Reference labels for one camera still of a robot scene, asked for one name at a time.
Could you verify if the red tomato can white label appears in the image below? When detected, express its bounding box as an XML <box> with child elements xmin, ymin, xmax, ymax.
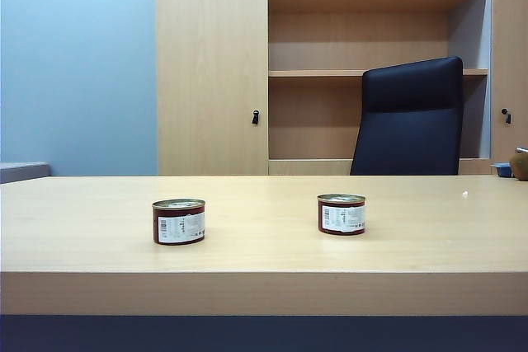
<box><xmin>316</xmin><ymin>193</ymin><xmax>367</xmax><ymax>237</ymax></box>
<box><xmin>151</xmin><ymin>198</ymin><xmax>206</xmax><ymax>246</ymax></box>

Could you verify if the light wooden shelf cabinet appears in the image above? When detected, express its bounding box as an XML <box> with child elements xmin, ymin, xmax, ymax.
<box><xmin>155</xmin><ymin>0</ymin><xmax>528</xmax><ymax>176</ymax></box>

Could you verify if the black office chair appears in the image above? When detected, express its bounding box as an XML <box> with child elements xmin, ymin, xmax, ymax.
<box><xmin>349</xmin><ymin>56</ymin><xmax>464</xmax><ymax>176</ymax></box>

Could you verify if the small blue cup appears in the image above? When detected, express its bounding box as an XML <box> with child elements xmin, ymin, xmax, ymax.
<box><xmin>489</xmin><ymin>162</ymin><xmax>514</xmax><ymax>179</ymax></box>

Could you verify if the grey low furniture top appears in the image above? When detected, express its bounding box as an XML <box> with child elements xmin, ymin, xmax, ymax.
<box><xmin>0</xmin><ymin>161</ymin><xmax>52</xmax><ymax>185</ymax></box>

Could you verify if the brown round fruit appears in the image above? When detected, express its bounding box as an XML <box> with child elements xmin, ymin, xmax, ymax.
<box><xmin>509</xmin><ymin>146</ymin><xmax>528</xmax><ymax>182</ymax></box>

